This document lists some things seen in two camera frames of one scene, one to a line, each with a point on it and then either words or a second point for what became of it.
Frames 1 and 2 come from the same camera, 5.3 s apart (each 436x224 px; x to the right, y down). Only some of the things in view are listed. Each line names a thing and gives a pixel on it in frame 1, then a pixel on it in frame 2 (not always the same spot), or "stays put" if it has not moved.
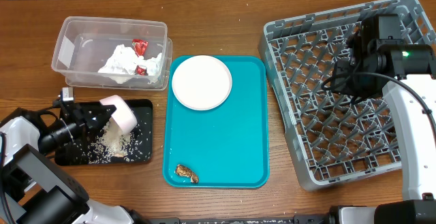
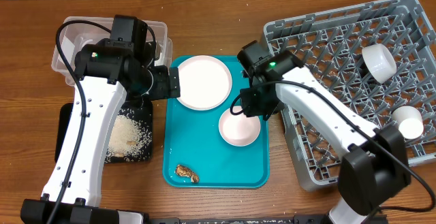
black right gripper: (341, 84) → (255, 108)
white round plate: (201, 82) stays put
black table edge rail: (298, 219) stays put
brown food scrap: (183, 171) stays put
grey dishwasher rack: (338, 141) stays put
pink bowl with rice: (123, 115) → (238, 129)
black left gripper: (85, 116) → (163, 88)
